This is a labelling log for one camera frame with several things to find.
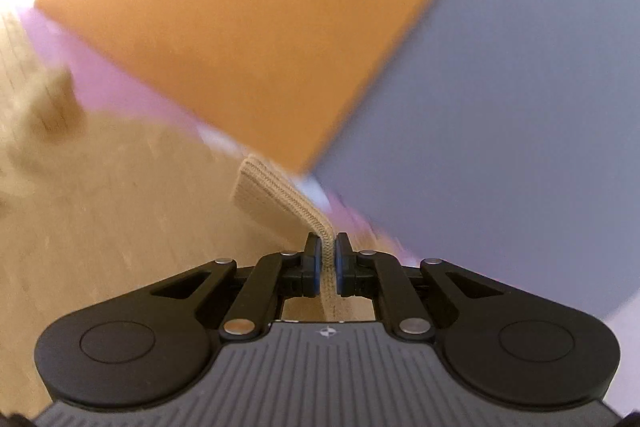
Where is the purple floral bed sheet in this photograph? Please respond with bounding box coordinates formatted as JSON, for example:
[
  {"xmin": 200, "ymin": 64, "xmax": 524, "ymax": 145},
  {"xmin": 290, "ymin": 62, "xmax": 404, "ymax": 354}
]
[{"xmin": 20, "ymin": 9, "xmax": 421, "ymax": 267}]

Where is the yellow cable-knit cardigan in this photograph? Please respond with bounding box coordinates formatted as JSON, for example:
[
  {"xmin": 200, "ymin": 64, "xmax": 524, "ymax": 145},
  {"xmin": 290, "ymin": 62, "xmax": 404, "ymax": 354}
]
[{"xmin": 0, "ymin": 13, "xmax": 377, "ymax": 417}]

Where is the grey headboard panel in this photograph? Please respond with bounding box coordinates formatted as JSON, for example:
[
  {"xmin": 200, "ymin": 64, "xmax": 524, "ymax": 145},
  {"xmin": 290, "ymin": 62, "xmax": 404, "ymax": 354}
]
[{"xmin": 314, "ymin": 0, "xmax": 639, "ymax": 317}]

